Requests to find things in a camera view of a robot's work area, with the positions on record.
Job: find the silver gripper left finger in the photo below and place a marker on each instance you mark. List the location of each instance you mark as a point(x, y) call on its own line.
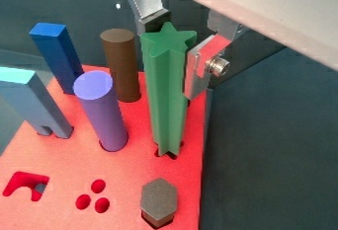
point(150, 15)

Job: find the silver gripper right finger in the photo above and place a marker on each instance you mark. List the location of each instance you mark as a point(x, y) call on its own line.
point(204, 60)

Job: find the green star peg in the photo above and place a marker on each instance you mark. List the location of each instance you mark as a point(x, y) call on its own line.
point(165, 57)

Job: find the red peg board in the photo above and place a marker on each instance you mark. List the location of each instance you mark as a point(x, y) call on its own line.
point(64, 184)

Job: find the brown cylinder peg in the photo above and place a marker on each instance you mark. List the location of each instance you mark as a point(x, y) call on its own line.
point(121, 56)

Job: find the dark blue square peg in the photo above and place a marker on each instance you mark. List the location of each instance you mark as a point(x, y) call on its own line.
point(54, 43)

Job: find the purple cylinder peg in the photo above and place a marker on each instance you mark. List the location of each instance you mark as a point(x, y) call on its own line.
point(96, 92)

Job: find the light blue arch peg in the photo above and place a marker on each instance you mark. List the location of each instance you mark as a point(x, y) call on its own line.
point(25, 91)

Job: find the brown hexagon peg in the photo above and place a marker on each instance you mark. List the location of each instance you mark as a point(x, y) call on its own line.
point(158, 202)

